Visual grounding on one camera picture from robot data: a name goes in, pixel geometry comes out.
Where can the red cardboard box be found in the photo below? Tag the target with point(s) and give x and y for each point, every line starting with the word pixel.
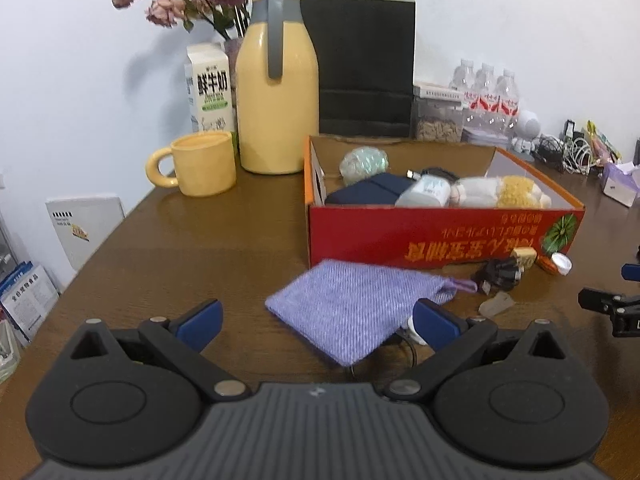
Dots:
pixel 400 240

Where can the translucent white labelled bottle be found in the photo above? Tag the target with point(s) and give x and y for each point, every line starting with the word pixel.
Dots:
pixel 425 191

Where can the colourful snack packet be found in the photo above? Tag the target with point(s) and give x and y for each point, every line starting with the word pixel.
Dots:
pixel 602 142

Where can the clear container of seeds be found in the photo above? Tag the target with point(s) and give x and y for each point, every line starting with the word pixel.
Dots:
pixel 437 125

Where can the small gold adapter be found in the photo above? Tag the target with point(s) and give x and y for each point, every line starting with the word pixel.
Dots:
pixel 526 257

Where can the purple tissue pack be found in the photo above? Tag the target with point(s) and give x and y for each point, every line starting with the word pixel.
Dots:
pixel 622 185

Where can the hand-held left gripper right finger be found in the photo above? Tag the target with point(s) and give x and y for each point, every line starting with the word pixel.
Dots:
pixel 435 322

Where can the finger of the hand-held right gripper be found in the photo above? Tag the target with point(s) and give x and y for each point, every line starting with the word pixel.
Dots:
pixel 620 310
pixel 631 271

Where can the flat white box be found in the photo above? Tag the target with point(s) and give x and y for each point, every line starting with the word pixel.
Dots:
pixel 440 91

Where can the purple woven cloth pouch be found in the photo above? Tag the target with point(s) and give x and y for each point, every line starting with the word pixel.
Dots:
pixel 350 310

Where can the yellow ceramic mug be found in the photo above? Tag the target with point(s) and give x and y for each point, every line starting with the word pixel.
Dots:
pixel 205 165

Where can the white robot figurine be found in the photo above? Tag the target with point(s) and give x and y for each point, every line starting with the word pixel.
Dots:
pixel 527 130

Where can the white milk carton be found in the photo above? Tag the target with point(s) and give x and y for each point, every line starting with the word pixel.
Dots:
pixel 210 95

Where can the clear plastic bag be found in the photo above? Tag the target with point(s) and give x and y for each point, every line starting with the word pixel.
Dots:
pixel 362 165

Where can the stack of booklets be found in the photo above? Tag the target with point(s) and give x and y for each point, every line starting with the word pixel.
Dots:
pixel 27 300

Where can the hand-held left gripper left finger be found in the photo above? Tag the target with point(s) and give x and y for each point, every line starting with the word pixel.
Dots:
pixel 200 322

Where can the small clear plastic piece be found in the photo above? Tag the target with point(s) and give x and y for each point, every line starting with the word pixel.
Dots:
pixel 495 305

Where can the black charger plug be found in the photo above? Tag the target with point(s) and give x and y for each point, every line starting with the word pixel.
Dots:
pixel 497 275

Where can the navy blue pouch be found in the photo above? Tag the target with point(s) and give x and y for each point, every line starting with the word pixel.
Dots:
pixel 370 192

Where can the white and yellow plush sheep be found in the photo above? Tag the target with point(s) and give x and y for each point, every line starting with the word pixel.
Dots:
pixel 500 192

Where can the small black spray bottle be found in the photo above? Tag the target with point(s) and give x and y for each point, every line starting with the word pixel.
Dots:
pixel 570 130

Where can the yellow thermos jug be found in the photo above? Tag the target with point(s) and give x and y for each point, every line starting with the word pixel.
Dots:
pixel 277 100

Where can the black paper bag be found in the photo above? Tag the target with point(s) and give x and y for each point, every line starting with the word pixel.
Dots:
pixel 365 60

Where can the dried pink flowers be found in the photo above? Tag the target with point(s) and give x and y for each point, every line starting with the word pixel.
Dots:
pixel 170 7

